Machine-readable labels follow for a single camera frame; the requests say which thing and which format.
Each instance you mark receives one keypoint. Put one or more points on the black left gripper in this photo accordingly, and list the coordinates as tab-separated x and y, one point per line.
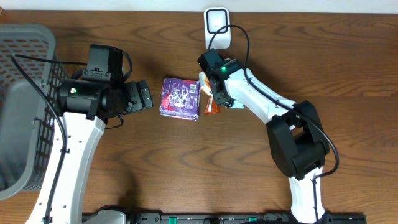
134	97

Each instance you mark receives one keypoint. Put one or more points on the purple Carefree packet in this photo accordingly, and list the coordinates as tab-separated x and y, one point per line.
180	99

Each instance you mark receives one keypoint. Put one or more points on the small orange white packet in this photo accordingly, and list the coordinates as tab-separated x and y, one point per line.
204	84

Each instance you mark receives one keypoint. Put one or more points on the red orange snack bar wrapper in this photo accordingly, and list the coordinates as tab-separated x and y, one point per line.
211	107

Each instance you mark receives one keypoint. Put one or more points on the mint green snack packet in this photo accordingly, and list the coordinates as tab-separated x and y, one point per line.
237	105

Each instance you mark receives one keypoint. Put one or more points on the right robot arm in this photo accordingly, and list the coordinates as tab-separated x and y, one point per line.
295	134

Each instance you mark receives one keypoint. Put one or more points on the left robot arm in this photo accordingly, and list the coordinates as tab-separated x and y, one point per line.
84	104

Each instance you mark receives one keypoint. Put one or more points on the white barcode scanner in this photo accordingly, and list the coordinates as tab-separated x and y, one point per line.
217	34

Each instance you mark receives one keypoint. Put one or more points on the grey plastic mesh basket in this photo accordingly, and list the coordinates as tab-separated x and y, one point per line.
27	124

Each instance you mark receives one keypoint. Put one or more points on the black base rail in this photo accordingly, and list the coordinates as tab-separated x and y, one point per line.
156	218

